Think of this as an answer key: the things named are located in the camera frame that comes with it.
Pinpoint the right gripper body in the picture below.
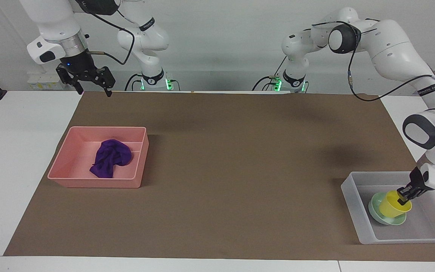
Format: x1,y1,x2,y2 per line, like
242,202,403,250
59,51,99,79

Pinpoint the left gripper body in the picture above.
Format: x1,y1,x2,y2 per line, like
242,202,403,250
409,166,430,194

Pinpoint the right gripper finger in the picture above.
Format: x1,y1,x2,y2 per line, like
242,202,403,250
56,65,84,95
85,66,116,98

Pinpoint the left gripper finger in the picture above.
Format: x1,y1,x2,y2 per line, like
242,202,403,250
400,188,424,207
396,183,416,198

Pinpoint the yellow plastic cup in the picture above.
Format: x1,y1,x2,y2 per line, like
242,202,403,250
379,190,413,218

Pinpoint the light green bowl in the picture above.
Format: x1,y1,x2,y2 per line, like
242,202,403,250
368,192,407,226

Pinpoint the translucent white plastic bin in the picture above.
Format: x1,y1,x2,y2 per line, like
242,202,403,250
341,171,435,245

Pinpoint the purple cloth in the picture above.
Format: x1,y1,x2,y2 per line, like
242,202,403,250
89,139,134,179

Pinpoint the pink plastic tray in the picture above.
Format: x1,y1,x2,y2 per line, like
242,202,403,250
47,126,150,189

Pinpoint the black cable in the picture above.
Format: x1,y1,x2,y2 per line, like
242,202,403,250
311,18,435,102
124,73,143,91
251,56,290,91
76,0,135,66

